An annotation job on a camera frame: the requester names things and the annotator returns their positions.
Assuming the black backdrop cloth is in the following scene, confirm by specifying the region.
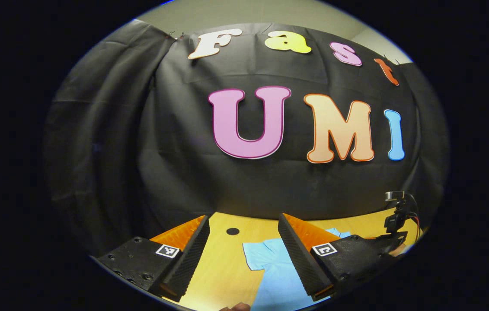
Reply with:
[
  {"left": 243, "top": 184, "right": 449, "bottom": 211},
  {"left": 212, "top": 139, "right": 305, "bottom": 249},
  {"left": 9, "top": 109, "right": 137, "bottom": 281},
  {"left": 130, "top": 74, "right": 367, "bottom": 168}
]
[{"left": 43, "top": 19, "right": 450, "bottom": 260}]

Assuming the light blue T-shirt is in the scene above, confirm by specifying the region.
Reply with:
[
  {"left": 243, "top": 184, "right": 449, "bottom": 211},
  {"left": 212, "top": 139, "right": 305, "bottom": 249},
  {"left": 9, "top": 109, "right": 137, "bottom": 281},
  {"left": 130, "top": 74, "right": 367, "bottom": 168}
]
[{"left": 243, "top": 228, "right": 352, "bottom": 311}]

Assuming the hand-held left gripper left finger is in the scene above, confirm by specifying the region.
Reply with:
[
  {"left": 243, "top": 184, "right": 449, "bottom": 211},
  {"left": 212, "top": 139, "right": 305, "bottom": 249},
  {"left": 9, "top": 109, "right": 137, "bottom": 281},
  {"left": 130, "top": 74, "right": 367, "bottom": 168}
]
[{"left": 96, "top": 214, "right": 211, "bottom": 303}]

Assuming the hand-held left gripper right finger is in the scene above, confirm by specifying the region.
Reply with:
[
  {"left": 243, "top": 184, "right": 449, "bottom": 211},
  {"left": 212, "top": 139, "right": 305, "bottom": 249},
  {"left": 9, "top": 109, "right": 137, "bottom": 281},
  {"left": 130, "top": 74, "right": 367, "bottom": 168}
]
[{"left": 278, "top": 212, "right": 400, "bottom": 303}]

